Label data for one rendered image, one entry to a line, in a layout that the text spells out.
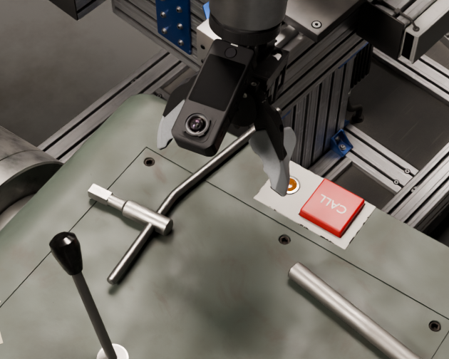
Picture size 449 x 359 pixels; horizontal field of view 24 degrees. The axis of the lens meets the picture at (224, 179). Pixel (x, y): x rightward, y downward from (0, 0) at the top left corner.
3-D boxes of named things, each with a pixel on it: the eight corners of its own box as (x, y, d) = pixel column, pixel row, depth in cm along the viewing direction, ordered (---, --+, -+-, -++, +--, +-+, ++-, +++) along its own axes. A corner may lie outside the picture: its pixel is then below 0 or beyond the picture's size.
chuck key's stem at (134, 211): (86, 201, 130) (164, 239, 127) (85, 191, 128) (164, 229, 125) (96, 189, 131) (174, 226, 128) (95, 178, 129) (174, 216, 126)
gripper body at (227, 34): (284, 96, 112) (301, 1, 104) (253, 141, 106) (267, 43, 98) (220, 73, 114) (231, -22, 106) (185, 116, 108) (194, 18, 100)
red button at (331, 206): (364, 207, 130) (365, 199, 129) (339, 241, 128) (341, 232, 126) (323, 185, 132) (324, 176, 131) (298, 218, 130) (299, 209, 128)
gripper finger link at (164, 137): (179, 126, 119) (229, 90, 112) (155, 155, 114) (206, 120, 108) (161, 106, 118) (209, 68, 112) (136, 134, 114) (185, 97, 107)
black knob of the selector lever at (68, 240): (94, 261, 113) (90, 238, 110) (75, 282, 112) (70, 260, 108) (65, 243, 115) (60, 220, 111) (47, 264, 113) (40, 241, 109)
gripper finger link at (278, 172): (322, 166, 113) (286, 95, 109) (302, 198, 109) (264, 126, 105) (298, 170, 115) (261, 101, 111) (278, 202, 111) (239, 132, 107)
